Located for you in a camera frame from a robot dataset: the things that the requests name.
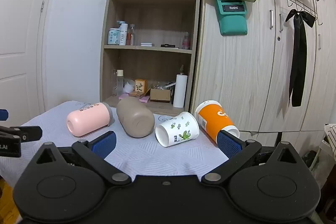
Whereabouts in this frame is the white paper towel roll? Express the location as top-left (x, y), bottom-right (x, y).
top-left (173, 65), bottom-right (188, 108)

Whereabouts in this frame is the pink cup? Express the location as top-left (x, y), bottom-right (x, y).
top-left (66, 102), bottom-right (115, 137)

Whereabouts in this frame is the brown cup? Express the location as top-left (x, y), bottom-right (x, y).
top-left (116, 97), bottom-right (155, 138)

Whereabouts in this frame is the floral printed box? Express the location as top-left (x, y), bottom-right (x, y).
top-left (135, 79), bottom-right (147, 93)

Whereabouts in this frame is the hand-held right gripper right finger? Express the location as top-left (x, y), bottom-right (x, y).
top-left (202, 130), bottom-right (300, 186)

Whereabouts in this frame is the blue and white jar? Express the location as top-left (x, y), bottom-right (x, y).
top-left (108, 28), bottom-right (120, 45)

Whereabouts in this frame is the red bottle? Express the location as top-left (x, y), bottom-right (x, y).
top-left (126, 24), bottom-right (135, 46)

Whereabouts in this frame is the white paper cone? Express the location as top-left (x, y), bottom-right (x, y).
top-left (123, 80), bottom-right (135, 94)

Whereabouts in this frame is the white rack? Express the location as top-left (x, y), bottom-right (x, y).
top-left (319, 123), bottom-right (336, 172)

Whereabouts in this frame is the black ribbon bow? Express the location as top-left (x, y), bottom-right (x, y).
top-left (285, 9), bottom-right (317, 107)

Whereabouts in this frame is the brown cardboard box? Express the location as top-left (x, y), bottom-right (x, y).
top-left (150, 88), bottom-right (172, 103)

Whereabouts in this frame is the white door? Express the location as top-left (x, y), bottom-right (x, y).
top-left (0, 0), bottom-right (62, 125)

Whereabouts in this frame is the clear bottle with cream cap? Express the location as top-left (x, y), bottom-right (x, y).
top-left (115, 69), bottom-right (124, 97)

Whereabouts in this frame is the white patterned table cloth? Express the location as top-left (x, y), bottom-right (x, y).
top-left (0, 101), bottom-right (231, 188)

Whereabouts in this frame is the teal pouch with black label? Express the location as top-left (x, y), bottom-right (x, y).
top-left (215, 0), bottom-right (248, 36)

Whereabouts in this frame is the orange cup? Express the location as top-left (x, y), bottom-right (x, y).
top-left (195, 101), bottom-right (240, 147)

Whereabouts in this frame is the white floral cup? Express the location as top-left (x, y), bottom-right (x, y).
top-left (155, 111), bottom-right (200, 148)

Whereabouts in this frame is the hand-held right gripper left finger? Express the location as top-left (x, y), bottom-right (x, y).
top-left (35, 131), bottom-right (132, 187)

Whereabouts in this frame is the wooden shelf unit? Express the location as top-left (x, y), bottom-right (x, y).
top-left (99, 0), bottom-right (202, 117)

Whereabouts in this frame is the wooden wardrobe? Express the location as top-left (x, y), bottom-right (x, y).
top-left (190, 0), bottom-right (336, 132)

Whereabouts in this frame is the white pump bottle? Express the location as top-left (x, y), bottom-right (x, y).
top-left (117, 21), bottom-right (129, 46)

